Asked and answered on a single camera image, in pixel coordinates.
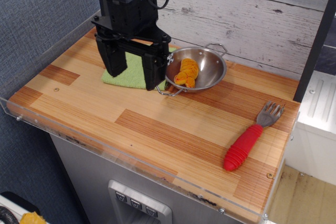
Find green folded cloth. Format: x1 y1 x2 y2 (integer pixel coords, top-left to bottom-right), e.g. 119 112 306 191
101 47 177 91

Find silver dispenser panel with buttons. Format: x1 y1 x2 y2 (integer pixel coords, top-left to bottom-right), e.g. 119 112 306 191
108 179 173 223

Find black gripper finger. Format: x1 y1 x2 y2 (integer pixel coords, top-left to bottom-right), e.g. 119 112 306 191
142 52 170 91
96 35 127 77

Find dark right vertical post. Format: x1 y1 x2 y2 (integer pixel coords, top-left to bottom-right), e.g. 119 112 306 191
293 0 335 102

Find steel two-handled bowl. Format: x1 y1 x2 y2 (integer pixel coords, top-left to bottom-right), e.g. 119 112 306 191
156 43 227 97

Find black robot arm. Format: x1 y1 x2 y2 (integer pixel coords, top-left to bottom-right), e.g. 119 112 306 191
91 0 171 90

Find red handled metal fork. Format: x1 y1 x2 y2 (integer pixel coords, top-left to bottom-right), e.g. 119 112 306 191
223 101 285 172

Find white ribbed cabinet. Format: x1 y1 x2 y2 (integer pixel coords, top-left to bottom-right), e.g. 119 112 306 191
284 71 335 185

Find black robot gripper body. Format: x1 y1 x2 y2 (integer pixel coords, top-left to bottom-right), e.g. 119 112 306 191
92 0 171 57

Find orange knitted toy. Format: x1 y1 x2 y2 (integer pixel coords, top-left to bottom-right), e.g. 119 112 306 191
174 58 199 88

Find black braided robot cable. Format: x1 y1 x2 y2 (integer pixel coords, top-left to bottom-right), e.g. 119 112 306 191
0 206 17 224

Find yellow object at corner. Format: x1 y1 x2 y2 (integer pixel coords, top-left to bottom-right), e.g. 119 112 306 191
19 212 47 224

